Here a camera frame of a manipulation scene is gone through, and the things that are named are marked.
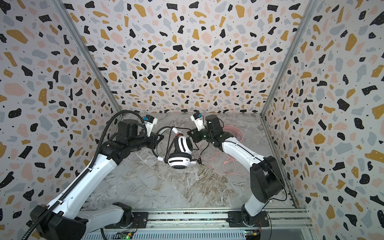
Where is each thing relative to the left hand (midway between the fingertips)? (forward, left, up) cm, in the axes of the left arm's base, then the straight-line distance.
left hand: (162, 133), depth 72 cm
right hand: (+7, -11, -5) cm, 14 cm away
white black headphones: (-11, -11, +5) cm, 16 cm away
